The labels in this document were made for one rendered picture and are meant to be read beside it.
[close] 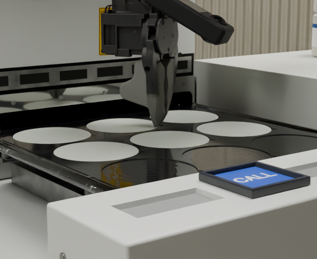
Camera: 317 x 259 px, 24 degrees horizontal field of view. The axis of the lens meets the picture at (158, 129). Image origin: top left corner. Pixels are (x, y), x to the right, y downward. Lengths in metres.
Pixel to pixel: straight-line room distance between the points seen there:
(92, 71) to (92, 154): 0.27
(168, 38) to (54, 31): 0.18
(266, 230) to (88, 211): 0.11
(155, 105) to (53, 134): 0.14
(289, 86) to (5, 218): 0.43
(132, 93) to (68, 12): 0.17
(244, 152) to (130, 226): 0.45
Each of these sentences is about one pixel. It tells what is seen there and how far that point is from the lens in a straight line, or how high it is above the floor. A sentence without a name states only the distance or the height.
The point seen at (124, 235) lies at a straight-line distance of 0.43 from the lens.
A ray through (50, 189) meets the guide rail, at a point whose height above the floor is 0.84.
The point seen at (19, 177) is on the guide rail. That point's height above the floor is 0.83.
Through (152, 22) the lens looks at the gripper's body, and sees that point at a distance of 0.95.
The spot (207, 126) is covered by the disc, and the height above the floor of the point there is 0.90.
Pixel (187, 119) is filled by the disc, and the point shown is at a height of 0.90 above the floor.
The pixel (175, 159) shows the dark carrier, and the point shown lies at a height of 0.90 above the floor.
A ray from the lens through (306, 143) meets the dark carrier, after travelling 0.94.
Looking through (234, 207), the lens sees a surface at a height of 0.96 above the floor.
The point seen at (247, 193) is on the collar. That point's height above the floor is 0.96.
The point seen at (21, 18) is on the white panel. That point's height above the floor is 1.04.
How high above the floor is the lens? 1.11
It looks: 12 degrees down
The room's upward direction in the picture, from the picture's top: straight up
